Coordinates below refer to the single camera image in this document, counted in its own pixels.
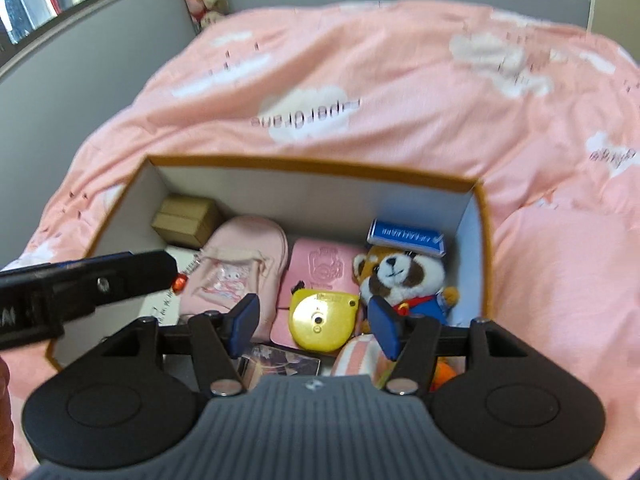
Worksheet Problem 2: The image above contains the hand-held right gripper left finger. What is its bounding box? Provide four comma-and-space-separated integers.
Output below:
100, 292, 261, 396

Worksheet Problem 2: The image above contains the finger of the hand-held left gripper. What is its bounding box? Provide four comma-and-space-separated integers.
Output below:
47, 250, 179, 322

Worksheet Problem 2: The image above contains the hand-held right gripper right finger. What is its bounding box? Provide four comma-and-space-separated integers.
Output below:
369, 296, 538, 395

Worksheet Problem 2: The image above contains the long white box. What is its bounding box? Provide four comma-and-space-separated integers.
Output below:
135, 245, 203, 327

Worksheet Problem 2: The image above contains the printed card box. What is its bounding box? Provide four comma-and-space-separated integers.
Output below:
237, 342, 323, 381

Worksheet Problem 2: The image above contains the yellow toy camera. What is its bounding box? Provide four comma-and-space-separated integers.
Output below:
289, 287, 362, 352

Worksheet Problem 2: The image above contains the pink zipper pouch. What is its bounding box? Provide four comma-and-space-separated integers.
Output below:
179, 216, 288, 343

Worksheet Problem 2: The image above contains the small brown cardboard box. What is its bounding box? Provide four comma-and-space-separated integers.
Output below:
151, 194, 223, 251

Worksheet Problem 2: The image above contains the pink camera case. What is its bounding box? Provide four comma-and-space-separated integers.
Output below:
270, 237, 366, 348

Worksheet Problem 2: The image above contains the blue paper tag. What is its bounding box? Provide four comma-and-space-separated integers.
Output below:
366, 218, 446, 259

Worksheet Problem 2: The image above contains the orange cardboard box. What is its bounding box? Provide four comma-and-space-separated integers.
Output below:
44, 155, 496, 376

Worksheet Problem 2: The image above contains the pink cloud print blanket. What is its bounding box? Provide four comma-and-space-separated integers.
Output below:
0, 0, 640, 480

